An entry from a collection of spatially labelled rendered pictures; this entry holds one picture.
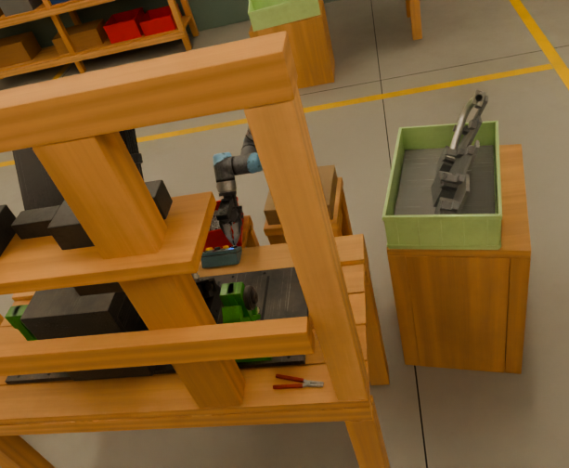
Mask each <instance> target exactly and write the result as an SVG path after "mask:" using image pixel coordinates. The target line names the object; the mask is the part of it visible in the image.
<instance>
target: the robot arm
mask: <svg viewBox="0 0 569 468"><path fill-rule="evenodd" d="M213 168H214V174H215V180H216V187H217V191H218V192H219V193H218V194H219V197H221V196H224V199H222V200H221V202H220V205H219V208H218V211H217V214H216V218H217V220H219V226H220V228H221V229H222V231H223V233H224V234H225V235H226V238H227V239H228V240H229V242H230V243H231V244H232V245H237V243H238V241H239V235H240V233H241V231H240V229H241V226H242V219H241V218H244V217H243V212H242V205H241V206H238V203H237V196H236V194H237V192H236V189H237V187H236V180H235V176H238V175H244V174H253V173H256V172H260V171H262V170H263V167H262V165H261V162H260V159H259V156H258V153H257V150H256V147H255V145H254V142H253V139H252V134H251V130H250V127H249V126H248V129H247V132H246V136H245V137H244V140H243V145H242V149H241V153H240V155H238V156H232V155H231V153H230V152H223V153H217V154H215V155H214V156H213ZM241 212H242V214H241ZM228 221H232V222H233V223H234V222H235V224H233V225H232V229H233V231H234V234H233V236H234V240H233V238H232V230H231V226H230V225H229V224H228Z"/></svg>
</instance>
